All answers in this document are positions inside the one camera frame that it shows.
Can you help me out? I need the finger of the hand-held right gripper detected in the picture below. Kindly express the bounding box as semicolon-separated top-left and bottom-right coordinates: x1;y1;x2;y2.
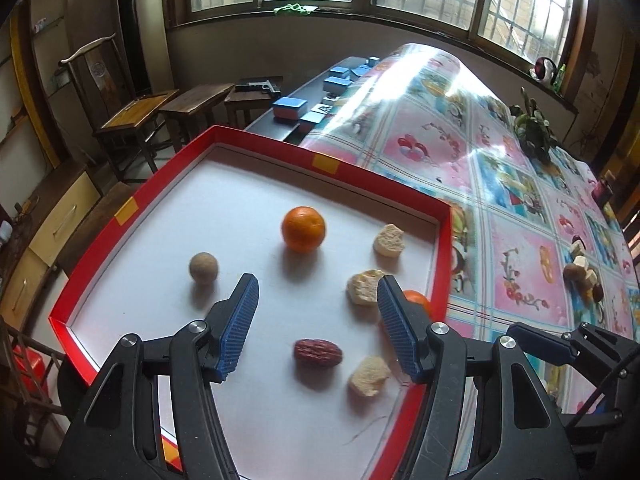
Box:
507;322;576;366
562;323;640;411

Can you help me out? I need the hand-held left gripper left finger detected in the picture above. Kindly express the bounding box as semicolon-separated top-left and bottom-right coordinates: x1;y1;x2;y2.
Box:
52;274;260;480

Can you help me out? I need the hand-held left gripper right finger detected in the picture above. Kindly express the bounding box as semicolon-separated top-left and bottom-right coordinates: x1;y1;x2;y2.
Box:
377;275;581;480

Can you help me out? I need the small orange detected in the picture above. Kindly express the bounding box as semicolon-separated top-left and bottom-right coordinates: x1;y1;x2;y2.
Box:
402;290;432;318

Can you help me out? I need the beige porous food chunk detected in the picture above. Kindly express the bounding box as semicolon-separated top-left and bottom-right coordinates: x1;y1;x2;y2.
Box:
348;356;392;397
373;223;406;257
346;269;388;307

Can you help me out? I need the red date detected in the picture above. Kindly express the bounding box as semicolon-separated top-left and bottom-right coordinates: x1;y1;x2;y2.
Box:
293;338;344;368

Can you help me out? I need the red-rimmed white tray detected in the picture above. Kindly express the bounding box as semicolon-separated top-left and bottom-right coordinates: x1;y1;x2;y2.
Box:
49;125;453;480

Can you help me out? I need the large orange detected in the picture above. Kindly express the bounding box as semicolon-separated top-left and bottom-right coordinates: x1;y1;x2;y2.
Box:
281;206;327;254

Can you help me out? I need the fruit print plastic tablecloth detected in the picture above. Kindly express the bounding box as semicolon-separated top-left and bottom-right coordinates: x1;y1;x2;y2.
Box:
300;42;640;416

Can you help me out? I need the dark red jar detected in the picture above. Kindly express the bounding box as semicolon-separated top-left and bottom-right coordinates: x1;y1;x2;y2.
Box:
591;172;615;206

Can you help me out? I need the wooden drawer cabinet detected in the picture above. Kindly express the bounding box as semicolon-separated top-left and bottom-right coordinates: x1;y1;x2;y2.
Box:
0;160;108;331

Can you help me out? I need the red plastic container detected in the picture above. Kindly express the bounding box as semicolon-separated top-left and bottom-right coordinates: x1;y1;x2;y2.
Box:
10;345;53;406

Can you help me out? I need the dark wooden stool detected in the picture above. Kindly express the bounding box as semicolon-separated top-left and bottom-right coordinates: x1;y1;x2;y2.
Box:
224;77;283;128
160;82;236;146

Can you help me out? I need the row of blue blocks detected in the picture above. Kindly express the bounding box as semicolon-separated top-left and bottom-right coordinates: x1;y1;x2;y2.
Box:
272;55;383;135

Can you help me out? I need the yellow top wooden stool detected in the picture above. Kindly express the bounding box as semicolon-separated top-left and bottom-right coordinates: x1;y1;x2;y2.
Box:
95;89;180;183

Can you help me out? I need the black toy gun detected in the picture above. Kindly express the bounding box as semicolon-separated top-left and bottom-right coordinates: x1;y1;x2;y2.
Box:
235;77;283;97

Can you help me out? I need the dark side table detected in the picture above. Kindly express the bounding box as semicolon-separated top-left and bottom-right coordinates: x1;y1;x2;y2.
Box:
245;55;381;147

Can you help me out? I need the curved rail wooden chair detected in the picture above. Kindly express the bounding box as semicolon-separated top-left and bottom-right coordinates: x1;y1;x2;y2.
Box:
59;34;151;111

